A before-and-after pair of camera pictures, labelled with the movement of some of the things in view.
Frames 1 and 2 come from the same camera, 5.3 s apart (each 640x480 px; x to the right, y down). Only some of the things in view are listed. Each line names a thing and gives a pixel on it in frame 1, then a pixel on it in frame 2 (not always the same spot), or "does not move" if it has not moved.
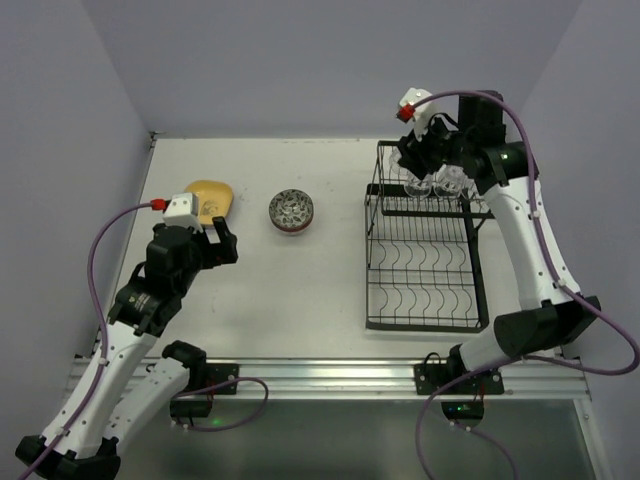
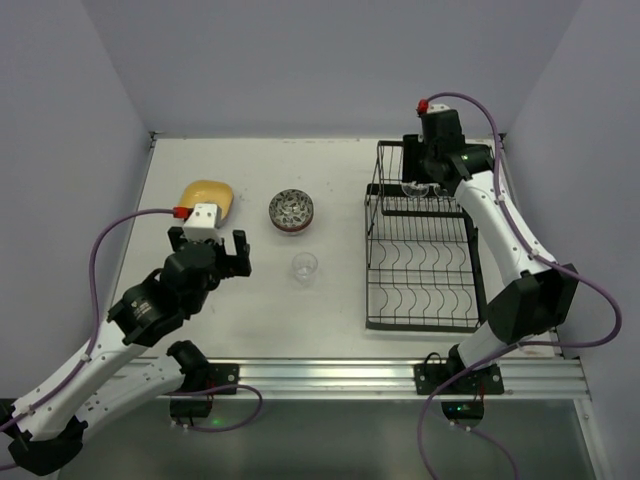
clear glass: (416, 187) does not move
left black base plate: (221, 372) does not move
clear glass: (394, 168) → (304, 266)
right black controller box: (463, 410) does not move
